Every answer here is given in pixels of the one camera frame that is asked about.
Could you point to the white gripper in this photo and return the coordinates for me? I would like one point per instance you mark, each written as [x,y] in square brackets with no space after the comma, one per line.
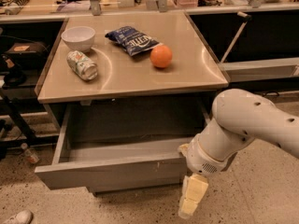
[201,158]

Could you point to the grey top drawer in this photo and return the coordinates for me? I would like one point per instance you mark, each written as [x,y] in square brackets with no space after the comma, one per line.
[108,148]

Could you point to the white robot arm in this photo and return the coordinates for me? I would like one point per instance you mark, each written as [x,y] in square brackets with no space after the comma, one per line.
[238,118]

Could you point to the grey drawer cabinet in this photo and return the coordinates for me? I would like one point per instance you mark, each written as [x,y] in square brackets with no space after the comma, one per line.
[133,81]

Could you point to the orange fruit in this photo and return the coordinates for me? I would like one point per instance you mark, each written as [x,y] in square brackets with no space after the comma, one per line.
[161,56]

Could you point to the blue chip bag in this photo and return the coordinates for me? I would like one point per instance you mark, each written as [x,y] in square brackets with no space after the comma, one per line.
[132,40]

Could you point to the green white soda can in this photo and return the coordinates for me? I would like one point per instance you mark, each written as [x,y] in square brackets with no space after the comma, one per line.
[82,65]

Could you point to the plastic bottle on floor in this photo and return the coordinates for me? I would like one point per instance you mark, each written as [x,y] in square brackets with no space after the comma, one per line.
[30,154]

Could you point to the white stick black tip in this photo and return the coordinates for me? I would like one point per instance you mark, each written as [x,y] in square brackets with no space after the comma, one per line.
[245,18]

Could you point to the white bowl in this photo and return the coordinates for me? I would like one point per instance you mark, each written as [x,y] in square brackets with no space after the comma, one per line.
[79,38]

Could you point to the white shoe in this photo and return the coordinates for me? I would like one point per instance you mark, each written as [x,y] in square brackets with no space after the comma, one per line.
[23,217]

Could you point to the black bag under bench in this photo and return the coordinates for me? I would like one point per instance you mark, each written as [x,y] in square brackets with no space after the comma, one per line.
[30,55]

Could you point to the black stand frame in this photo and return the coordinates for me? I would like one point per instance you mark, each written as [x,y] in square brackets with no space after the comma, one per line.
[29,135]

